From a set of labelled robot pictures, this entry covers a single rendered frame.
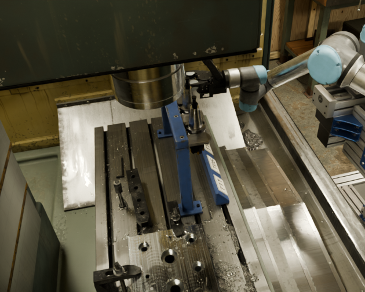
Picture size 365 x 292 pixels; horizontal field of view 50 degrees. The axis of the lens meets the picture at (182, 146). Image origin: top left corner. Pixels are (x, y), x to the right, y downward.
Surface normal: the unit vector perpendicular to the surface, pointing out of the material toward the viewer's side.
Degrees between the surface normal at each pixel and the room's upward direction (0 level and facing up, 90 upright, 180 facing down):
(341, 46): 16
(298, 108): 0
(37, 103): 90
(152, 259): 0
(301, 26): 90
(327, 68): 88
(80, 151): 26
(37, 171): 0
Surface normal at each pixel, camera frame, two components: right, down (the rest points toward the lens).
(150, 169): -0.07, -0.76
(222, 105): 0.01, -0.43
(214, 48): 0.18, 0.63
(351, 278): -0.36, -0.67
